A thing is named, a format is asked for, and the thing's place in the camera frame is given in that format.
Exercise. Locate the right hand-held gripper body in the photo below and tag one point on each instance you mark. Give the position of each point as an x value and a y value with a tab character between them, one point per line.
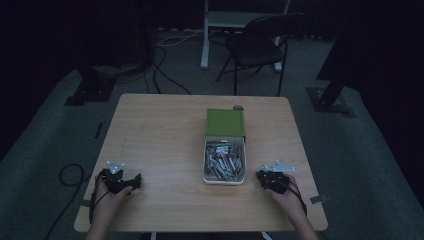
275	181

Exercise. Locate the green box lid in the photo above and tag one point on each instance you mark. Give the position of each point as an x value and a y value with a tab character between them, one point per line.
225	122

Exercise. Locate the black stand with base plate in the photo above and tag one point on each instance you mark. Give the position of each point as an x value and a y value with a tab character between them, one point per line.
91	90
330	100

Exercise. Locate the black floor marker strip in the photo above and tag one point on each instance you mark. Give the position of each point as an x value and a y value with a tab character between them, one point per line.
98	130

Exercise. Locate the tray of metal parts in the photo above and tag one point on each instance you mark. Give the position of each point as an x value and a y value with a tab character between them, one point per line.
225	180

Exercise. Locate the pile of silver metal pieces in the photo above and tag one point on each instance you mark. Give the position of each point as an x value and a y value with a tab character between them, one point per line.
223	161

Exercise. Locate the grey tape strip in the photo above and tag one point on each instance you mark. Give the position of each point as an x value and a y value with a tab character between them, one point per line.
85	202
318	199

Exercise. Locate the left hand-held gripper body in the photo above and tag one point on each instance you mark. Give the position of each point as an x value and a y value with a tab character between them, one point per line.
115	180

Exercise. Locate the round grey stand base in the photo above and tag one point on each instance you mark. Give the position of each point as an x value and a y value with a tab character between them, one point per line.
116	69

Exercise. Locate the person's right hand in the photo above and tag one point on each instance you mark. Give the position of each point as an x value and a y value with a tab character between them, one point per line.
288	200

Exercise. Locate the small grey round object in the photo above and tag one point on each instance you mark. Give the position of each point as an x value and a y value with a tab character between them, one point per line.
238	107

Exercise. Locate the person's left hand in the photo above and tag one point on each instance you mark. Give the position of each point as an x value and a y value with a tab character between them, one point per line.
110	203

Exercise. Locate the black folding chair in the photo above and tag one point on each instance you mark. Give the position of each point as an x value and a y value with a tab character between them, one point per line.
258	50

